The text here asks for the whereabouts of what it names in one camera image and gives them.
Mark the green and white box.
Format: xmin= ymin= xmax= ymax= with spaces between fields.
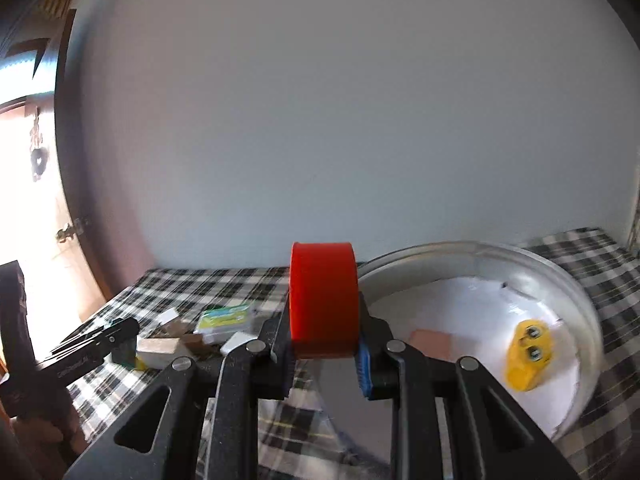
xmin=194 ymin=302 xmax=257 ymax=346

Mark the dark wooden door frame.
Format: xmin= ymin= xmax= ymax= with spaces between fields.
xmin=0 ymin=0 xmax=156 ymax=306

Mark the red round container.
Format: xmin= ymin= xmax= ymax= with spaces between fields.
xmin=290 ymin=241 xmax=359 ymax=359

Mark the hanging door ornament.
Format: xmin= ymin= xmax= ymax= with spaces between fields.
xmin=27 ymin=110 xmax=51 ymax=183

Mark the yellow cartoon toy block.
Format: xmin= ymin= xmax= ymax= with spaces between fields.
xmin=505 ymin=319 xmax=556 ymax=392

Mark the metal door hinge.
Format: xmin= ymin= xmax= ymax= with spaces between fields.
xmin=56 ymin=217 xmax=86 ymax=243

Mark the brown wooden block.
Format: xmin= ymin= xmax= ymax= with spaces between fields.
xmin=181 ymin=334 xmax=211 ymax=360
xmin=162 ymin=319 xmax=195 ymax=341

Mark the pale door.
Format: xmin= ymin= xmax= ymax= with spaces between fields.
xmin=0 ymin=100 xmax=108 ymax=361

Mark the black white plaid blanket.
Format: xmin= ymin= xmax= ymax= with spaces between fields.
xmin=65 ymin=227 xmax=640 ymax=480

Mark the round metal basin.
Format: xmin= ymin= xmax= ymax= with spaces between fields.
xmin=315 ymin=241 xmax=604 ymax=468

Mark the white block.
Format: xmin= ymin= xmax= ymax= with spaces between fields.
xmin=150 ymin=307 xmax=182 ymax=332

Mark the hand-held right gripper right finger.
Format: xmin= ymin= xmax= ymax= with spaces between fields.
xmin=352 ymin=292 xmax=583 ymax=480

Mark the pink card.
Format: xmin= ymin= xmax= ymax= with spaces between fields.
xmin=410 ymin=329 xmax=453 ymax=358

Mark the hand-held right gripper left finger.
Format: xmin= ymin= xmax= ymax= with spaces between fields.
xmin=62 ymin=301 xmax=301 ymax=480

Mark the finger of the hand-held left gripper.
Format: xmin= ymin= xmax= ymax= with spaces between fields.
xmin=79 ymin=318 xmax=140 ymax=368
xmin=49 ymin=324 xmax=109 ymax=359

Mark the person's left hand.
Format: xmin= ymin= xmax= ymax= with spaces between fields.
xmin=45 ymin=404 xmax=90 ymax=457

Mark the small white box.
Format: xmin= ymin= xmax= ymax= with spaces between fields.
xmin=219 ymin=332 xmax=258 ymax=357

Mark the light wooden block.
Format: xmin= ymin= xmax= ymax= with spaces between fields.
xmin=136 ymin=336 xmax=180 ymax=370

